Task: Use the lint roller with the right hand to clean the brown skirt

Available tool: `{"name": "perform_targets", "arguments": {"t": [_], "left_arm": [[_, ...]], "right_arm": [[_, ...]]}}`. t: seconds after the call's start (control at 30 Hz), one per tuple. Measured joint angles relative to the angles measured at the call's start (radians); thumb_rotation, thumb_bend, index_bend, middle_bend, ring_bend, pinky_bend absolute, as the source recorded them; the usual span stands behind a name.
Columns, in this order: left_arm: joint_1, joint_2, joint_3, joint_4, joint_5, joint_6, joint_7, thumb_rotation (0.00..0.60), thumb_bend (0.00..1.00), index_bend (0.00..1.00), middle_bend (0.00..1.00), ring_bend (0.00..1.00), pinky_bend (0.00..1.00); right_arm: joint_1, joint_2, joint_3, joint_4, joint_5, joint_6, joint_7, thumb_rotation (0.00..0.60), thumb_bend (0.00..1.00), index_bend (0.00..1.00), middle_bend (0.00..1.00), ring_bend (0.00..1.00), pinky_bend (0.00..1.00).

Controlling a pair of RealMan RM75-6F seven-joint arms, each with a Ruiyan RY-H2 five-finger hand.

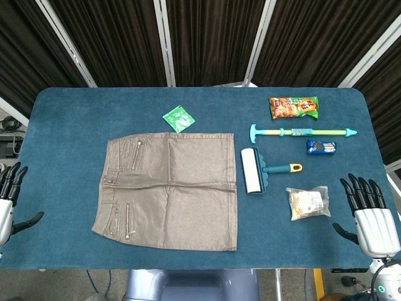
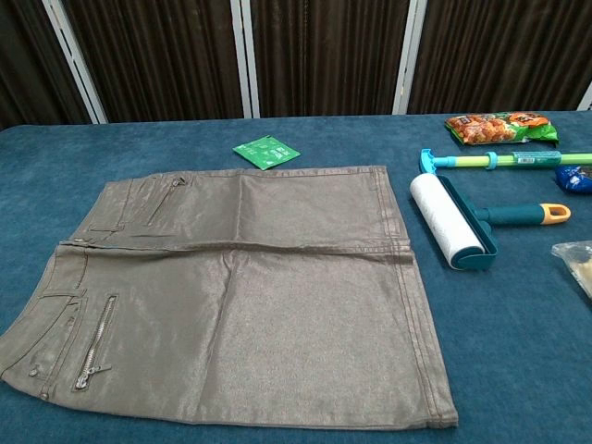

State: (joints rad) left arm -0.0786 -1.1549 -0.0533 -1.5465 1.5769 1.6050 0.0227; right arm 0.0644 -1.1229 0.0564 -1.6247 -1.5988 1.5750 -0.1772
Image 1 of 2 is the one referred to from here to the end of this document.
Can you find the black and silver left hand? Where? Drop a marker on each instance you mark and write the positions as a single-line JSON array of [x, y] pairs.
[[5, 216]]

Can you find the blue carpeted table surface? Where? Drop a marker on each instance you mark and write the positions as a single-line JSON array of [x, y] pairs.
[[62, 175]]

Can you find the black floor power box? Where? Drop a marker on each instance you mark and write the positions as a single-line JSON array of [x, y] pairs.
[[9, 145]]

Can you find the yellow floor strip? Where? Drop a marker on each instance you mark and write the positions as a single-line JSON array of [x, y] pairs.
[[317, 279]]

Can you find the green sachet packet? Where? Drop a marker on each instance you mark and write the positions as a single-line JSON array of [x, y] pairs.
[[178, 119]]

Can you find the blue cookie packet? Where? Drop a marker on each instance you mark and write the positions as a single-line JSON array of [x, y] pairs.
[[321, 147]]

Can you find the clear bag of grains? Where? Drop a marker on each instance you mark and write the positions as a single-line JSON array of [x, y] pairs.
[[308, 203]]

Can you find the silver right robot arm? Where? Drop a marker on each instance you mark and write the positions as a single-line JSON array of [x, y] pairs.
[[389, 282]]

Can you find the brown zippered skirt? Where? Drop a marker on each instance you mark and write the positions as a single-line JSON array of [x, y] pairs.
[[175, 194]]

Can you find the black and silver right hand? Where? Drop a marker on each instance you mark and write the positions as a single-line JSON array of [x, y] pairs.
[[374, 230]]

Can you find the teal and white lint roller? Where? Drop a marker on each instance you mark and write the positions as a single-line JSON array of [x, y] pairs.
[[251, 169]]

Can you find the grey-blue robot torso base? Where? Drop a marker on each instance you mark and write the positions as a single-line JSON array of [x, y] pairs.
[[191, 285]]

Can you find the dark curtain partition panel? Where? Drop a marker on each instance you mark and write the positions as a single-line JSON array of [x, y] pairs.
[[213, 40], [28, 53], [316, 40], [385, 100], [116, 40]]

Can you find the teal and yellow pump toy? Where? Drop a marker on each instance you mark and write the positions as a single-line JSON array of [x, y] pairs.
[[300, 132]]

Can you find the orange and green snack bag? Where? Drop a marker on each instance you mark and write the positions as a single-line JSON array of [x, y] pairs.
[[293, 108]]

